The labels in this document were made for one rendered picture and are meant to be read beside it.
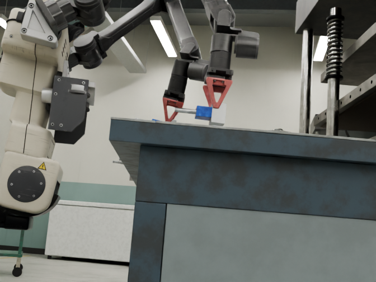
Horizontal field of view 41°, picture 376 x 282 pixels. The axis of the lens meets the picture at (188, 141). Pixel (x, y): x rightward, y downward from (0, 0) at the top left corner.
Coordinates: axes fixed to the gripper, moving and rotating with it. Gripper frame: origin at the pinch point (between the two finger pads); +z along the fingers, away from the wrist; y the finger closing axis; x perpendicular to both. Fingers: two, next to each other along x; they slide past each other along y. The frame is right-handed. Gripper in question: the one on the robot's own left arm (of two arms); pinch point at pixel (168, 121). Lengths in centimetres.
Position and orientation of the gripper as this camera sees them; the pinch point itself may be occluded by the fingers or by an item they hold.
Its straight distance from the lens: 163.5
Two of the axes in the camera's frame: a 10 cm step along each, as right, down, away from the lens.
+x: -9.7, -2.4, -0.1
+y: -0.2, 0.2, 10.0
